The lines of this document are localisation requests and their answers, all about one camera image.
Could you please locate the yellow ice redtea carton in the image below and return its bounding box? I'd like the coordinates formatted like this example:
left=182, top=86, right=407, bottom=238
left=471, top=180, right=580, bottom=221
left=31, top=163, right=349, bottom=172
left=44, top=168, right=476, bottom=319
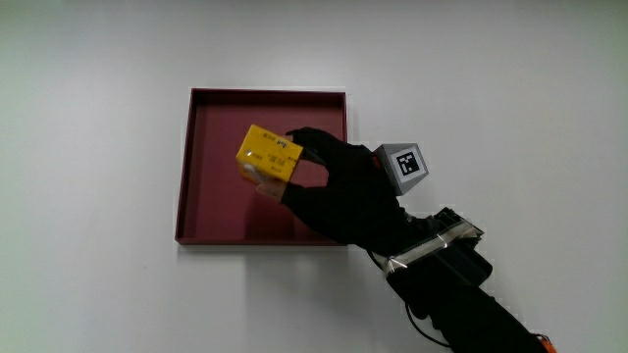
left=235, top=124, right=304, bottom=186

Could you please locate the person's right hand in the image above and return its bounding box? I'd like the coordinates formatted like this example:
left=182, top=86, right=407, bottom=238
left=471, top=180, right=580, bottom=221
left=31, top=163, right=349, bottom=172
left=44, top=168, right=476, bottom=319
left=255, top=126, right=430, bottom=257

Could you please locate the dark red square tray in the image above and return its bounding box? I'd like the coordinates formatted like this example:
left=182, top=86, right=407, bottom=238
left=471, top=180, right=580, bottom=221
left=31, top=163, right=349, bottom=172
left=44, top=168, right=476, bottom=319
left=175, top=87, right=348, bottom=246

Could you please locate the thin black cable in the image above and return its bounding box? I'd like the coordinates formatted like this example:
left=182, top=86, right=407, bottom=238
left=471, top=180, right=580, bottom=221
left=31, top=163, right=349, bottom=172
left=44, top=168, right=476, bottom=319
left=366, top=249, right=453, bottom=350

